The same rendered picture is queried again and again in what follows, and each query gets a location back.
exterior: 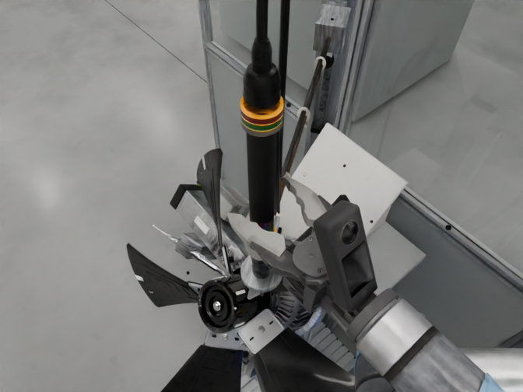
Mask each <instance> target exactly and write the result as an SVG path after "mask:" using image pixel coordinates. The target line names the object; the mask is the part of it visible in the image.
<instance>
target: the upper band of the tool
mask: <svg viewBox="0 0 523 392"><path fill-rule="evenodd" d="M245 107H246V108H245ZM240 108H241V110H242V111H243V113H244V114H246V115H247V116H249V117H252V118H254V119H260V120H263V119H269V118H272V117H275V116H277V115H278V114H279V113H280V112H281V111H282V110H283V98H282V97H281V98H280V101H279V103H277V104H276V106H275V105H274V106H272V107H268V108H267V109H263V108H261V109H257V108H256V107H252V106H250V105H249V106H248V104H246V103H245V102H244V99H243V96H242V97H241V99H240ZM278 108H279V109H278ZM254 109H255V110H254ZM269 109H270V110H269ZM259 113H265V115H259ZM247 122H248V123H250V124H252V123H251V122H249V121H247ZM273 123H276V121H275V122H273ZM273 123H271V124H273ZM254 125H261V126H263V125H269V124H254ZM244 126H245V125H244ZM245 127H247V126H245ZM277 127H278V126H277ZM277 127H275V128H277ZM275 128H273V129H275ZM249 129H250V128H249ZM273 129H270V130H267V131H271V130H273ZM251 130H253V129H251ZM253 131H257V130H253Z"/></svg>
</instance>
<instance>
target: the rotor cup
mask: <svg viewBox="0 0 523 392"><path fill-rule="evenodd" d="M240 269H241V268H238V269H236V270H234V271H233V272H232V273H233V274H230V275H228V276H224V277H221V278H214V279H211V280H209V281H207V282H206V283H205V284H204V285H203V286H202V287H201V289H200V291H199V293H198V312H199V316H200V317H201V319H202V322H203V324H204V325H205V326H206V327H207V328H208V329H209V330H211V331H212V332H215V333H217V334H225V333H227V332H230V331H233V330H235V329H238V328H239V327H243V326H244V325H245V324H247V323H248V322H249V321H250V320H252V319H253V318H254V317H256V316H257V315H258V314H260V312H262V311H263V310H265V309H269V310H271V311H272V312H274V309H275V305H276V295H275V292H268V293H267V294H265V295H264V296H263V297H261V298H260V299H258V300H256V301H255V302H253V303H252V304H250V301H251V300H250V299H248V298H247V295H248V292H249V288H248V287H247V286H246V285H245V284H244V283H243V281H242V278H241V274H239V272H240ZM241 290H244V291H245V293H242V294H240V295H237V294H236V292H238V291H241ZM214 302H219V303H220V305H221V308H220V310H219V311H216V310H215V309H214V307H213V304H214ZM243 322H244V324H242V325H240V326H238V327H235V326H236V325H238V324H241V323H243Z"/></svg>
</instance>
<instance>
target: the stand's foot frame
mask: <svg viewBox="0 0 523 392"><path fill-rule="evenodd" d="M310 345H312V346H313V347H314V348H316V349H317V350H318V351H319V352H321V353H322V354H323V355H325V356H327V357H328V358H329V359H331V360H332V361H333V362H334V363H336V364H337V365H339V366H340V367H342V368H343V369H344V370H345V371H347V372H349V371H350V370H351V369H352V368H353V367H354V363H355V360H356V357H355V356H354V355H353V354H352V353H351V352H350V351H349V350H348V348H347V347H346V346H345V345H344V344H343V343H342V342H341V341H340V340H339V339H338V338H337V337H336V336H335V335H334V334H333V333H332V332H331V331H330V330H329V329H328V327H327V326H326V325H325V324H324V323H323V322H322V321H321V322H320V324H319V325H318V326H317V327H315V328H314V330H313V333H312V336H311V341H310ZM240 392H260V390H259V384H258V382H257V381H256V380H255V378H254V376H253V377H252V378H250V377H249V376H247V375H246V374H245V373H244V372H242V371H241V384H240Z"/></svg>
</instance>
